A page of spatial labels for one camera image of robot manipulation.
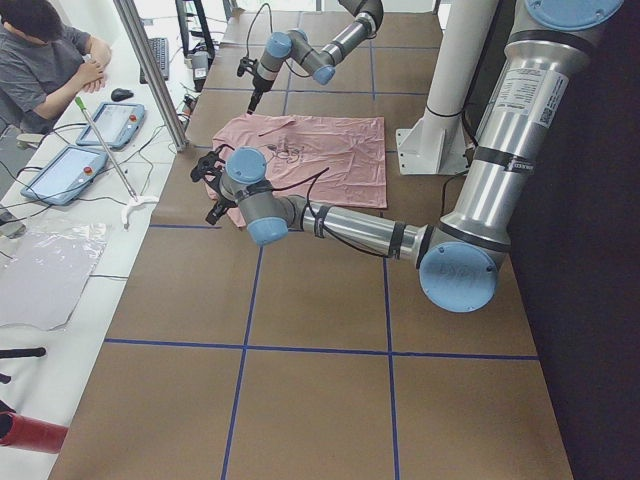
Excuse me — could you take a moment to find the black keyboard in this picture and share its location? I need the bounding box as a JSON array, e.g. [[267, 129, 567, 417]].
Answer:
[[148, 37, 170, 80]]

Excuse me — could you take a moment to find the metal rod green tip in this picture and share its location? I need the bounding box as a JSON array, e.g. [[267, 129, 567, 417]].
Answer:
[[74, 96, 137, 200]]

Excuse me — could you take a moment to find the black stand leg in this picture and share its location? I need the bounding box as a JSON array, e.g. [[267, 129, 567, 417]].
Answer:
[[0, 347, 47, 360]]

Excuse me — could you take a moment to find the seated person grey shirt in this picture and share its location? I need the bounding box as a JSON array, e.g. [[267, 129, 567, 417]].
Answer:
[[1, 1, 111, 134]]

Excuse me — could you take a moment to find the red cylinder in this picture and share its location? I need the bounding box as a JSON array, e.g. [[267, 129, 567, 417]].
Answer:
[[1, 412, 68, 454]]

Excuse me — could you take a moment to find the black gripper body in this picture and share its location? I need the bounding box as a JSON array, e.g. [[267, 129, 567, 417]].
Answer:
[[252, 76, 271, 101], [205, 168, 238, 208]]

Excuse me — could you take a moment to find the far blue teach pendant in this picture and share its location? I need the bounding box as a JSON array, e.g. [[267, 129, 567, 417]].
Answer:
[[92, 102, 146, 151]]

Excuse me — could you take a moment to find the blue teach pendant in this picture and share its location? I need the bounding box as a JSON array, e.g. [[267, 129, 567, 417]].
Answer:
[[21, 145, 107, 206], [92, 102, 146, 151]]

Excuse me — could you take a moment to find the clear plastic bag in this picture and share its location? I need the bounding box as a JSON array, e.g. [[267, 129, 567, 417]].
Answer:
[[1, 220, 110, 331]]

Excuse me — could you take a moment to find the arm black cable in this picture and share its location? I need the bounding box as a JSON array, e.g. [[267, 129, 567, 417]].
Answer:
[[236, 2, 274, 77], [249, 167, 396, 259]]

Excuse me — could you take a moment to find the pink Snoopy t-shirt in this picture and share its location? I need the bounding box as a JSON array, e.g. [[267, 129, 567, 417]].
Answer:
[[212, 114, 387, 208]]

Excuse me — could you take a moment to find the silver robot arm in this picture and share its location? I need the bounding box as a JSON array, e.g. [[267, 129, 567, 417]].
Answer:
[[191, 1, 621, 313], [237, 0, 384, 115]]

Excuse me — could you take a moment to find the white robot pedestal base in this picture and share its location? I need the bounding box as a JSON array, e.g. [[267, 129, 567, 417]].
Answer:
[[396, 0, 499, 175]]

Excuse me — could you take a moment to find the aluminium frame post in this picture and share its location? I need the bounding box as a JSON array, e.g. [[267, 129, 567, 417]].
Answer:
[[113, 0, 188, 152]]

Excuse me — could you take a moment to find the near blue teach pendant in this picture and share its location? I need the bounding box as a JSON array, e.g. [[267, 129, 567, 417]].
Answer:
[[21, 145, 107, 206]]

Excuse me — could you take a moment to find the black computer mouse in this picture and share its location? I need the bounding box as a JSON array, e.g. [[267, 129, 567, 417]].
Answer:
[[110, 88, 134, 102]]

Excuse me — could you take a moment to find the white hook tool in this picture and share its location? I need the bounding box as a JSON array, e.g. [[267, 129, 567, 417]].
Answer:
[[120, 195, 159, 230]]

